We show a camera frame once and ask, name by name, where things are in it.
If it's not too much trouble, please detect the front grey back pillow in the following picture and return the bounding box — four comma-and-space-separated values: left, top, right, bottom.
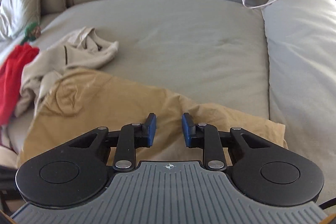
1, 0, 41, 42

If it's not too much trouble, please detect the cream white garment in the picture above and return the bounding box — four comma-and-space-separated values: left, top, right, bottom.
14, 27, 119, 117

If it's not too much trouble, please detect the khaki jacket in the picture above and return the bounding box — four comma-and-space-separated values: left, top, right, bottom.
18, 69, 287, 165

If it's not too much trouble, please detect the grey sofa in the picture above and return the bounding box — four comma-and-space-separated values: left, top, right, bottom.
0, 0, 336, 204

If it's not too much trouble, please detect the red shirt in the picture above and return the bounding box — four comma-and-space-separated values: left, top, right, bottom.
1, 44, 39, 126

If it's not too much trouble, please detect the grey right seat cushion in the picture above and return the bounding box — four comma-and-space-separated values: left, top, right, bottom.
262, 0, 335, 202

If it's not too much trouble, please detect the green massage hammer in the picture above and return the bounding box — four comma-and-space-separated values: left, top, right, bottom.
21, 22, 41, 45

